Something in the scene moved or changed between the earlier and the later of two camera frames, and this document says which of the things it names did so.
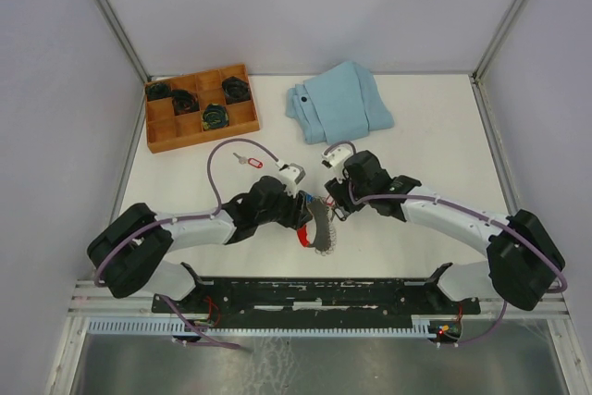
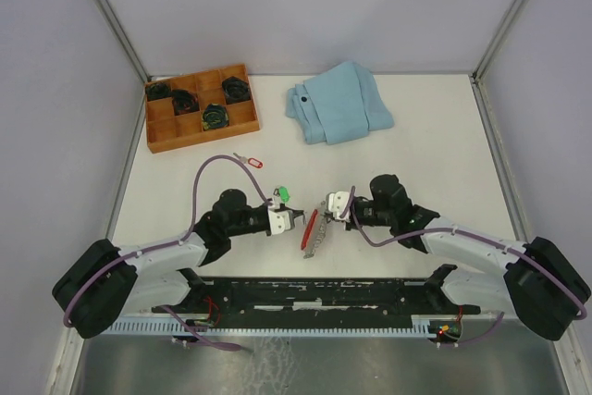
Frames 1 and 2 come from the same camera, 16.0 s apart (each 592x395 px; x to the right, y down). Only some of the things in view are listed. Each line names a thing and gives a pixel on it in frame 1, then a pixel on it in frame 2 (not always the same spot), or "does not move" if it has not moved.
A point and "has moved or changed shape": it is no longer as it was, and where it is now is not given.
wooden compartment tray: x=200 y=107 does not move
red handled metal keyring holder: x=325 y=230 has moved or changed shape
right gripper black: x=337 y=191 → x=350 y=225
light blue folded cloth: x=338 y=105 does not move
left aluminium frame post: x=113 y=16 does not move
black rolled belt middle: x=184 y=102 does not move
